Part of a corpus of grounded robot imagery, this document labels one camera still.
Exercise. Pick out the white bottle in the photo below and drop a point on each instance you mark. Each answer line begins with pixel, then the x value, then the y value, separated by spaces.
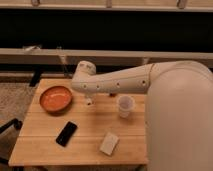
pixel 89 100

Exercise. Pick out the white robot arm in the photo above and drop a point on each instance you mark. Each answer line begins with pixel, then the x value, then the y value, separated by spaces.
pixel 178 109

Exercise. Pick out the dark red marker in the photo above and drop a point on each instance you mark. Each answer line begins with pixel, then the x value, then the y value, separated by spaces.
pixel 112 95

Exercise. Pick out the translucent plastic cup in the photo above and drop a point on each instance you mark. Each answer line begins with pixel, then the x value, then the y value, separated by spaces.
pixel 125 105

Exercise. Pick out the orange bowl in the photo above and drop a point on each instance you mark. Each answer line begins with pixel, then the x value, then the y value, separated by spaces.
pixel 55 99

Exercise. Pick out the white sponge block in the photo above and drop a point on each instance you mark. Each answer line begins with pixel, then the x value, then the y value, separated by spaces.
pixel 109 143

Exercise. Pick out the black phone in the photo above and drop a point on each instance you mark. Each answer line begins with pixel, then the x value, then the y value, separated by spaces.
pixel 66 134

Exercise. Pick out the black chair part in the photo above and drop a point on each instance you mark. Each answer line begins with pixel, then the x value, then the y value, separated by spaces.
pixel 17 124

